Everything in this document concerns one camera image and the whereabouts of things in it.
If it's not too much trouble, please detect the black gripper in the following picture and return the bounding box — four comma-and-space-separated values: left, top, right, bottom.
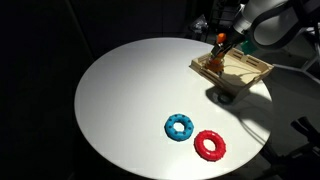
209, 30, 250, 66

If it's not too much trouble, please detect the orange rod with base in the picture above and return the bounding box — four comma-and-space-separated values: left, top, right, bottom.
204, 32, 227, 74

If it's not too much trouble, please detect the wooden crate tray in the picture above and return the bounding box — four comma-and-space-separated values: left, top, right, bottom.
189, 46, 275, 98

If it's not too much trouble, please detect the clear plastic bag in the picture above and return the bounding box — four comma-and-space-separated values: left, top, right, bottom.
191, 14, 210, 35

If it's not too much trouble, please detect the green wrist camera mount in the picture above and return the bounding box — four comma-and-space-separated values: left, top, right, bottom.
240, 39, 258, 56

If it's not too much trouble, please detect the thin green ring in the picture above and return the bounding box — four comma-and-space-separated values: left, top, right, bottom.
217, 92, 235, 105

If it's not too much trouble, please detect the blue studded ring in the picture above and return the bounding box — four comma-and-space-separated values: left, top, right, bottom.
164, 113, 195, 142

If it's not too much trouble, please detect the red ribbed ring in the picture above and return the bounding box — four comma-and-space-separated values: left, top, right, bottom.
194, 129, 227, 163

